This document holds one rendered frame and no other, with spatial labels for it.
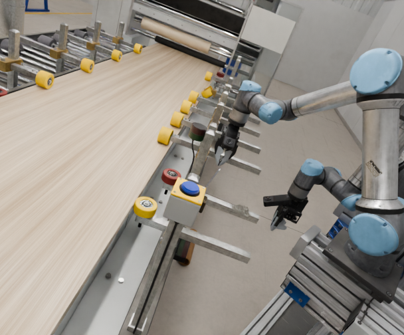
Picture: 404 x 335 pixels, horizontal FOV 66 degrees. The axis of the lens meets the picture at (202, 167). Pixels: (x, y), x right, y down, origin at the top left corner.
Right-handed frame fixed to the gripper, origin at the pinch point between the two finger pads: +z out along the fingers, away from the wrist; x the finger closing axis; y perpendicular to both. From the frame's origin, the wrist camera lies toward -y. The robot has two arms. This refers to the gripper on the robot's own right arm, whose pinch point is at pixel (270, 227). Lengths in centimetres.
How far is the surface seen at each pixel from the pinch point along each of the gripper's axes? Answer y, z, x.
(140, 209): -52, -8, -29
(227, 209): -21.0, -2.2, -1.8
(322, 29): 149, -85, 877
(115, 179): -66, -7, -18
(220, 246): -21.5, -2.8, -26.8
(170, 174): -49.0, -7.6, -1.1
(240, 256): -13.6, -2.2, -26.8
